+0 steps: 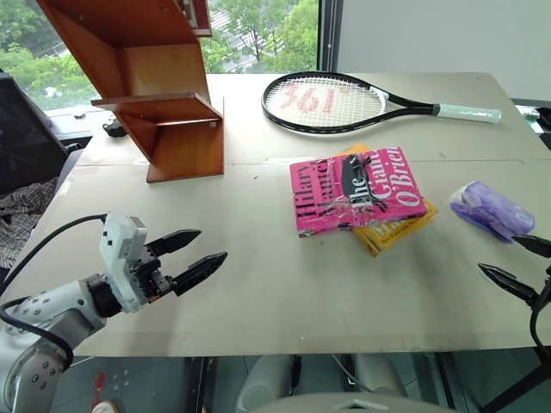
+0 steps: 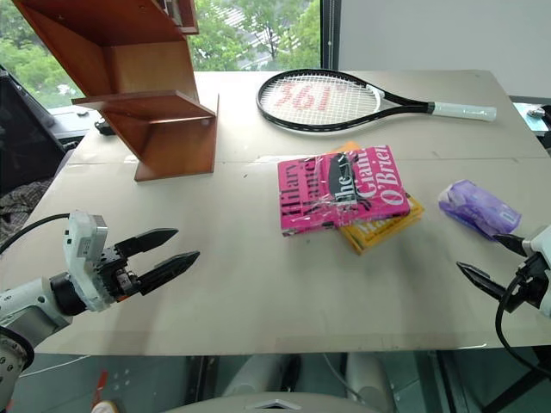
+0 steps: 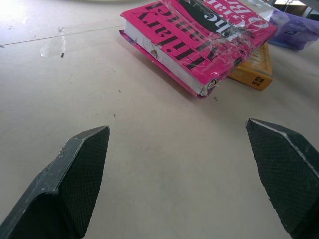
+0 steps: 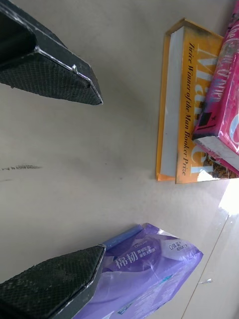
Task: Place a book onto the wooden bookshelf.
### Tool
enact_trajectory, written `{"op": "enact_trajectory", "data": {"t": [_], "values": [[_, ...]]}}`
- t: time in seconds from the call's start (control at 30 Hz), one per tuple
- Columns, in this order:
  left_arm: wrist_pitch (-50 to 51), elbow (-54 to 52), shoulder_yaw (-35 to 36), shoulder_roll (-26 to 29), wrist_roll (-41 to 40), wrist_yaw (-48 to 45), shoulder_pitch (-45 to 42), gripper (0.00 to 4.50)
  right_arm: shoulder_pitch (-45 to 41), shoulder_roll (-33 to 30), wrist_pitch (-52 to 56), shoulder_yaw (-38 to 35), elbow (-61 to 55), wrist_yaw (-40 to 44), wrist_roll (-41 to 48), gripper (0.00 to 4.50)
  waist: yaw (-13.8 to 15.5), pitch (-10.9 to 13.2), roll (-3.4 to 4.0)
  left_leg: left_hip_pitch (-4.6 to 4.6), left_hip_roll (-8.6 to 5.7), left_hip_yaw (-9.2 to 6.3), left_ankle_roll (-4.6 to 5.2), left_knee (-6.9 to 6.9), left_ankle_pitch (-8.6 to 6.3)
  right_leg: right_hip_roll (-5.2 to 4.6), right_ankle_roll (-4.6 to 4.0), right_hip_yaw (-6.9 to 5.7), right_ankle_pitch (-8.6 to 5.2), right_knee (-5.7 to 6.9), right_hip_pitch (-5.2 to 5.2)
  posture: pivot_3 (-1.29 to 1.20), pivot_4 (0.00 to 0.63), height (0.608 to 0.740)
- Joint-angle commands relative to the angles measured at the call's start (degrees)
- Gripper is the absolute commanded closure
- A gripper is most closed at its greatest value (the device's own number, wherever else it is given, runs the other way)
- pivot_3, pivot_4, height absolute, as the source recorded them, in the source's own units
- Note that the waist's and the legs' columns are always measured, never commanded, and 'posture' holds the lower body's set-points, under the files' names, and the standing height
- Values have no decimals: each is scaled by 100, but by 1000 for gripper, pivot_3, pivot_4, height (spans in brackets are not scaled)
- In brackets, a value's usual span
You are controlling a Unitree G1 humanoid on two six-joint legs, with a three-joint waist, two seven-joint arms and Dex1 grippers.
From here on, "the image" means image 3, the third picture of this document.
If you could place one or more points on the yellow box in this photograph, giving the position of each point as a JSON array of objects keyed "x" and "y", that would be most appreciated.
[{"x": 254, "y": 72}]

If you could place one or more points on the pink hardcover book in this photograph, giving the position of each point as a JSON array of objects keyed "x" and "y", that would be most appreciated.
[{"x": 197, "y": 42}]

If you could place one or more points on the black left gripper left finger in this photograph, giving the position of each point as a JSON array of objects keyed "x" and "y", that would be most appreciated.
[{"x": 67, "y": 179}]

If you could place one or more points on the purple tissue pack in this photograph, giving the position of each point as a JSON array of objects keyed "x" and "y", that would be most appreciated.
[{"x": 291, "y": 27}]

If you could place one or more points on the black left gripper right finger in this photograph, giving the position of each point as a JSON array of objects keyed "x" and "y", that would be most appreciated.
[{"x": 284, "y": 171}]

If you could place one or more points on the clear tape strip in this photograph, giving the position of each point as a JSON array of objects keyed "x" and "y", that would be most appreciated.
[{"x": 53, "y": 42}]

